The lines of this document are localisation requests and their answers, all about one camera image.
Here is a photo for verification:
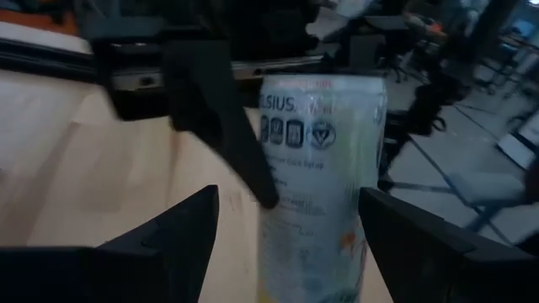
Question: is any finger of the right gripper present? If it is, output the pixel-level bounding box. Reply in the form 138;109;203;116
162;40;281;210

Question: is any white Celsius tropical can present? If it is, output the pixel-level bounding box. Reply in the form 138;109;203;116
257;74;387;303

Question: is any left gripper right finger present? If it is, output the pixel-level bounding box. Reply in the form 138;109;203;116
358;187;539;303

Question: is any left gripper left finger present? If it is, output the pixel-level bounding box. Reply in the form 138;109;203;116
0;184;220;303

